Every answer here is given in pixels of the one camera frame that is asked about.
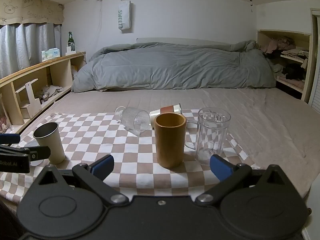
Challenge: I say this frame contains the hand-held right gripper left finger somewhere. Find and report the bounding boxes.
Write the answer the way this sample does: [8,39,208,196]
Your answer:
[37,154,129,208]

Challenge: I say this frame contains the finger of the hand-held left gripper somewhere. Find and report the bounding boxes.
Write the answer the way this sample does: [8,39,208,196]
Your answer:
[0,145,51,166]
[0,134,21,144]

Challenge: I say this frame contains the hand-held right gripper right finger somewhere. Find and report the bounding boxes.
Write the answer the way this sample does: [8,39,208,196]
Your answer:
[196,154,288,207]

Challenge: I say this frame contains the steel cup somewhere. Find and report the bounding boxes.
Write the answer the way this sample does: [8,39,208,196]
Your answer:
[33,122,66,165]

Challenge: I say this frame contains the ribbed clear glass mug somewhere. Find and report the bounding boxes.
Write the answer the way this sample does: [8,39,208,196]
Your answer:
[115,106,151,137]

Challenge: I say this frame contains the white and brown cup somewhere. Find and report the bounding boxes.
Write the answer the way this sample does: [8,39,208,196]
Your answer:
[149,103,183,128]

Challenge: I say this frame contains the brown bamboo cup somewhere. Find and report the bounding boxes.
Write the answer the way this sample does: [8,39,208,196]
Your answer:
[153,113,187,169]

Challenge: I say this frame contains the brown white checkered cloth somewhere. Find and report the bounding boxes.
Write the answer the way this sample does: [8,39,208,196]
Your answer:
[0,111,261,203]

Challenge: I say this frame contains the tall clear glass mug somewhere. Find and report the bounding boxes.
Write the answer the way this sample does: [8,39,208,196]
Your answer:
[184,107,231,166]

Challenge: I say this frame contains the small wooden stand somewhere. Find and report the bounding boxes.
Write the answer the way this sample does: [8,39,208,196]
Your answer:
[14,78,42,119]

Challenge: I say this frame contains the crumpled beige cloth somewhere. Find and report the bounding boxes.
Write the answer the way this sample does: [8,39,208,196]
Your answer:
[37,85,64,101]

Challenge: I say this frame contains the long wooden bedside shelf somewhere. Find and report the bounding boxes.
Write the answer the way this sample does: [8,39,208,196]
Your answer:
[0,52,87,133]

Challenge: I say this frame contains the tissue box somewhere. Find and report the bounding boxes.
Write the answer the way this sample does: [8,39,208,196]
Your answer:
[41,48,61,62]

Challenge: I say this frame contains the grey curtain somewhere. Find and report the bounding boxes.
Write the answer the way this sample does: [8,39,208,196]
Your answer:
[0,22,62,80]

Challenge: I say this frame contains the grey duvet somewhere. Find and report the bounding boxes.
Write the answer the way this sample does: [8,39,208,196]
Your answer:
[71,39,277,92]

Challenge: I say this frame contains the dark clothes pile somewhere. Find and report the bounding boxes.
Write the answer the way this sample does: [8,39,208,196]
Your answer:
[280,63,307,81]

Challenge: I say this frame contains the white louvred door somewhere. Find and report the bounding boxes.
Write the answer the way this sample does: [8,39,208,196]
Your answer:
[308,8,320,114]

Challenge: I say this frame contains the brown paper banner with drawings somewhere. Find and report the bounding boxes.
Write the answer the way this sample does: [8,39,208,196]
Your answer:
[0,0,65,26]

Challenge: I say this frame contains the pink clothes pile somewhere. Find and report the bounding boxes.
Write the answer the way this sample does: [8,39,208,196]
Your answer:
[259,36,296,55]

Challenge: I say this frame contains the folded beige clothes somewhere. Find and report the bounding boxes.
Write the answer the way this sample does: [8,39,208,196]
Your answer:
[280,48,310,58]

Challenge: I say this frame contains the tall wooden clothes shelf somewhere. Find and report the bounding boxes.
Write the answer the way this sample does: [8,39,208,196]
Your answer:
[257,29,314,103]

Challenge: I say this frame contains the white hanging bag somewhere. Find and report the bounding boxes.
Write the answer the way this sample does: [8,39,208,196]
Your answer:
[117,0,132,33]

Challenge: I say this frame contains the white wall cable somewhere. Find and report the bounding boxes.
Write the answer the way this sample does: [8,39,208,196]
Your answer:
[96,0,104,42]

